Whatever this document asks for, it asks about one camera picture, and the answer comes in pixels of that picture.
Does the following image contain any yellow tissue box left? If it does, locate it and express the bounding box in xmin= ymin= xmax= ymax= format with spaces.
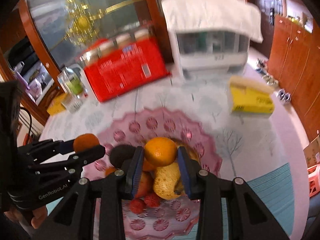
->
xmin=47 ymin=93 xmax=67 ymax=116

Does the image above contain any red lychee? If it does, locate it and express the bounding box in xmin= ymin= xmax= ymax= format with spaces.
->
xmin=144 ymin=192 xmax=161 ymax=208
xmin=129 ymin=198 xmax=146 ymax=215

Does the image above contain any teal white tree tablecloth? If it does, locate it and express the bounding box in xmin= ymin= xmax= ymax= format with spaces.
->
xmin=40 ymin=77 xmax=309 ymax=239

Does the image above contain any red apple in bowl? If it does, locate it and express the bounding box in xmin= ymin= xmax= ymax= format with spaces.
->
xmin=135 ymin=171 xmax=153 ymax=198

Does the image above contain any small orange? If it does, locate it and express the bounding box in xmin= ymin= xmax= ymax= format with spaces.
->
xmin=73 ymin=133 xmax=100 ymax=153

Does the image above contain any plastic bottle green label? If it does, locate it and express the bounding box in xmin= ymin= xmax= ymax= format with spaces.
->
xmin=57 ymin=67 xmax=84 ymax=96

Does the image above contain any red package of jars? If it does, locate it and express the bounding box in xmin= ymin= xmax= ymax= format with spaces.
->
xmin=84 ymin=26 xmax=170 ymax=102

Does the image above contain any yellow box right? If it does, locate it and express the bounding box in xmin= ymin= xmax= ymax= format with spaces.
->
xmin=227 ymin=75 xmax=275 ymax=116

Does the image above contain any gold ornament glass door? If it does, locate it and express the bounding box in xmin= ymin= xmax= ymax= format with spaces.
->
xmin=27 ymin=0 xmax=151 ymax=68

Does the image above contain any dark avocado in bowl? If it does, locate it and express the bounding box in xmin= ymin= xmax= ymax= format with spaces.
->
xmin=109 ymin=144 xmax=136 ymax=168

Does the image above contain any white appliance with cloth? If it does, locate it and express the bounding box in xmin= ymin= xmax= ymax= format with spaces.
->
xmin=161 ymin=0 xmax=263 ymax=80

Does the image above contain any yellow pear in bowl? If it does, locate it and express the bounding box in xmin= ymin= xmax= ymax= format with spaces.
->
xmin=153 ymin=162 xmax=185 ymax=200

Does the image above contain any person's left hand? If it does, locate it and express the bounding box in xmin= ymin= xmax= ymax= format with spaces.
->
xmin=3 ymin=205 xmax=48 ymax=230

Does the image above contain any pink glass fruit bowl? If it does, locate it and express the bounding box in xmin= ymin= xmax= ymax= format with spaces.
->
xmin=83 ymin=107 xmax=222 ymax=239

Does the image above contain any clear glass cup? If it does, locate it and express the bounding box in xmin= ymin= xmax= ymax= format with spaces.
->
xmin=61 ymin=94 xmax=83 ymax=113

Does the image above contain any brown wooden cabinet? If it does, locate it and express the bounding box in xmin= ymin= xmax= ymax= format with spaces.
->
xmin=267 ymin=15 xmax=319 ymax=141

